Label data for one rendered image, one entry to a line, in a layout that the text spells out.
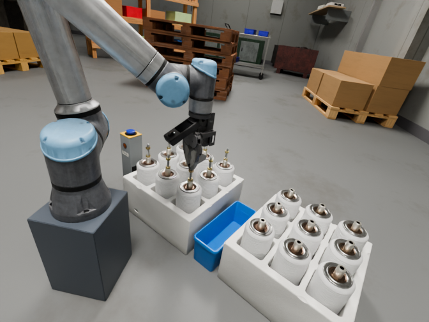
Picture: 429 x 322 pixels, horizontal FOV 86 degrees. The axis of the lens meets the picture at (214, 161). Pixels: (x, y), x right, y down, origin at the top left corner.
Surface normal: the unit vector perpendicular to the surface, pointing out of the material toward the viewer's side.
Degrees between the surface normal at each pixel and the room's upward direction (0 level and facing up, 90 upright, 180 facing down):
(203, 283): 0
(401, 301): 0
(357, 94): 90
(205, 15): 90
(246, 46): 90
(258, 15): 90
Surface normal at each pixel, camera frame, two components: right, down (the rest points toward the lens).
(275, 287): -0.62, 0.31
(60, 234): -0.14, 0.47
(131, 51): 0.29, 0.44
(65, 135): 0.16, -0.79
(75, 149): 0.65, 0.41
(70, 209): 0.14, 0.22
